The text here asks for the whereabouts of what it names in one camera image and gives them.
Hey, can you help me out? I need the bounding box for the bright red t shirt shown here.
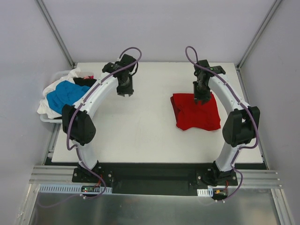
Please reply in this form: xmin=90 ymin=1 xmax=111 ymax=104
xmin=170 ymin=93 xmax=221 ymax=131

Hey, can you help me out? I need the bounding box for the left white cable duct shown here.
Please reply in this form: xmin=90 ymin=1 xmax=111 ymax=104
xmin=39 ymin=184 xmax=113 ymax=195

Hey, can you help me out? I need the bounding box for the right white cable duct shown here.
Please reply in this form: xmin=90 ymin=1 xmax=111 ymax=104
xmin=197 ymin=188 xmax=213 ymax=197

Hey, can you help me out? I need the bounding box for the purple cable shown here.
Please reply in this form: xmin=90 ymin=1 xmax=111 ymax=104
xmin=36 ymin=47 xmax=143 ymax=208
xmin=185 ymin=45 xmax=260 ymax=203

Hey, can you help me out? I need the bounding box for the blue t shirt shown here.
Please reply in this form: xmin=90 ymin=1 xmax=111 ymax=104
xmin=46 ymin=81 xmax=91 ymax=116

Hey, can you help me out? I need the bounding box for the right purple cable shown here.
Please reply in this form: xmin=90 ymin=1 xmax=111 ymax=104
xmin=185 ymin=45 xmax=260 ymax=203

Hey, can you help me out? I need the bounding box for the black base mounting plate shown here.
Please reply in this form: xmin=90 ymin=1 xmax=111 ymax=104
xmin=72 ymin=163 xmax=238 ymax=196

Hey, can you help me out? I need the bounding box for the white cable duct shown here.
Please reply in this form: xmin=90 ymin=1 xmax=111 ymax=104
xmin=39 ymin=184 xmax=113 ymax=195
xmin=197 ymin=188 xmax=213 ymax=197

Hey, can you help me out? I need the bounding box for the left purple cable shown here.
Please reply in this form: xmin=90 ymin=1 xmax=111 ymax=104
xmin=36 ymin=47 xmax=143 ymax=208

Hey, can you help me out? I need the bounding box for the white plastic laundry basket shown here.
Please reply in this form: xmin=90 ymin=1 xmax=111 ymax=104
xmin=37 ymin=68 xmax=94 ymax=124

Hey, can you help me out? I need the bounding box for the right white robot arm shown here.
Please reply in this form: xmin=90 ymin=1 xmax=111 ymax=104
xmin=193 ymin=60 xmax=260 ymax=187

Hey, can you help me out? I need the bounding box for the white t shirt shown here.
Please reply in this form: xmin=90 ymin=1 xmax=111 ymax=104
xmin=37 ymin=68 xmax=81 ymax=120

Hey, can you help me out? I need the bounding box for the aluminium frame rail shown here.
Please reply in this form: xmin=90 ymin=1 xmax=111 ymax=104
xmin=29 ymin=165 xmax=283 ymax=189

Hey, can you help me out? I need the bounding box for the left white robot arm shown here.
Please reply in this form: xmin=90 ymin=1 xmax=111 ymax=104
xmin=62 ymin=53 xmax=139 ymax=187

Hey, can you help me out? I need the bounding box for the black t shirt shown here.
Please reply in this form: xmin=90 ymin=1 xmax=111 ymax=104
xmin=53 ymin=77 xmax=98 ymax=120

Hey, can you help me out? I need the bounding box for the pink garment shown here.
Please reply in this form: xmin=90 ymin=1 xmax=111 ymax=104
xmin=84 ymin=76 xmax=94 ymax=80

